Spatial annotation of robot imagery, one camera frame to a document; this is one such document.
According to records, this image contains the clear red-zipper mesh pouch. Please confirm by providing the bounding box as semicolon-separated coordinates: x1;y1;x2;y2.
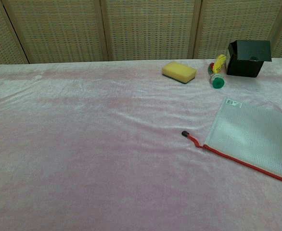
181;97;282;186

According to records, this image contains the yellow sponge green underside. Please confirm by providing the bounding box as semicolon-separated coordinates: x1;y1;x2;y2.
162;61;198;85

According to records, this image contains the pink plush tablecloth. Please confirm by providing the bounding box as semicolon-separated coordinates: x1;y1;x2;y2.
0;57;282;231

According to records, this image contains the feather shuttlecock green base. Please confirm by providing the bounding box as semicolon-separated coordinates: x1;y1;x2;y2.
207;54;228;90

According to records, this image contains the woven bamboo folding screen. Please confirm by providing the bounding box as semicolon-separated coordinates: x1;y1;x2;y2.
0;0;282;68

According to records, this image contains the black cardboard box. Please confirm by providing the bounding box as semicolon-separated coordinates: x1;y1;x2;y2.
226;39;272;78

